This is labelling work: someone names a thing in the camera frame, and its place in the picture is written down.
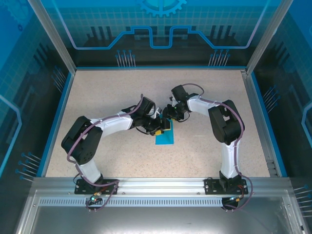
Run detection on blue cloth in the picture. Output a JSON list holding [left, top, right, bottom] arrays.
[[155, 118, 176, 146]]

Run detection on grey sheet metal tray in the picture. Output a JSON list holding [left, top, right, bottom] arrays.
[[14, 190, 305, 234]]

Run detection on aluminium cross beam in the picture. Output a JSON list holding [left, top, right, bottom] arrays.
[[33, 176, 292, 195]]

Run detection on blue table edge strip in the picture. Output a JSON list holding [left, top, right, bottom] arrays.
[[40, 72, 77, 178], [250, 72, 289, 177]]

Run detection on blue printed gear panel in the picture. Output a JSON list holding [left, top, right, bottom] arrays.
[[39, 0, 287, 69]]

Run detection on blue printed side panel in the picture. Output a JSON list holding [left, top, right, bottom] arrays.
[[246, 0, 312, 234], [0, 0, 75, 234]]

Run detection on thin black left camera cable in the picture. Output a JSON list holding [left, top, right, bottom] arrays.
[[135, 125, 150, 135]]

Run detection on slotted aluminium cable strip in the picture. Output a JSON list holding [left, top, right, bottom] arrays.
[[39, 197, 288, 208]]

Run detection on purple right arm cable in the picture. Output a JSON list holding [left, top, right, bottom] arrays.
[[182, 83, 254, 213]]

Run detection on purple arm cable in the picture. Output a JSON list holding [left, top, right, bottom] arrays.
[[182, 83, 254, 213], [67, 94, 145, 213]]

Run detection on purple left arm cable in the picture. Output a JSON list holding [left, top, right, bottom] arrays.
[[67, 94, 145, 213]]

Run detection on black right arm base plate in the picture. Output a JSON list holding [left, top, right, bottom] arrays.
[[204, 177, 249, 195]]

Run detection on aluminium side rail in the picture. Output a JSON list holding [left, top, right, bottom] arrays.
[[240, 69, 281, 177]]

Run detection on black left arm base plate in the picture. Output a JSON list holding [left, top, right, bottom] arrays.
[[75, 178, 120, 195]]

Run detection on aluminium frame post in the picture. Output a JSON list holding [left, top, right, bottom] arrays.
[[245, 0, 295, 75], [27, 0, 78, 74]]

